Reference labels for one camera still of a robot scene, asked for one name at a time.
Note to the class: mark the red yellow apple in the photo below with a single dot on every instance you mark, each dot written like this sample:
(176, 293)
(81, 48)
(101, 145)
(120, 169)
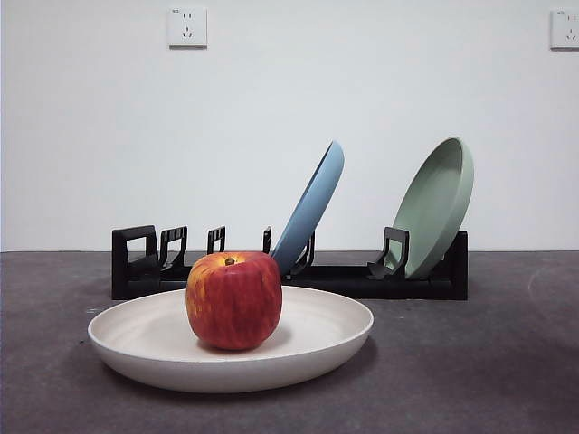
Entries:
(233, 303)

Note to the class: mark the pale yellow round plate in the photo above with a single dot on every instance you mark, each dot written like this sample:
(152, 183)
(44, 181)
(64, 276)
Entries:
(316, 334)

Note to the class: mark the blue round plate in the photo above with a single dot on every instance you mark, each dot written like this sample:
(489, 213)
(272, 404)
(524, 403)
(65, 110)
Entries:
(312, 208)

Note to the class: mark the black plastic plate rack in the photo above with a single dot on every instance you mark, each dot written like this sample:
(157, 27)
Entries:
(407, 287)

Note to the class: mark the green round plate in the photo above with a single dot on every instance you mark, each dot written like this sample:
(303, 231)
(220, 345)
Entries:
(429, 208)

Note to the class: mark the white wall socket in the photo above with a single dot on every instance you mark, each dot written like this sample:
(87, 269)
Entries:
(187, 27)
(565, 29)

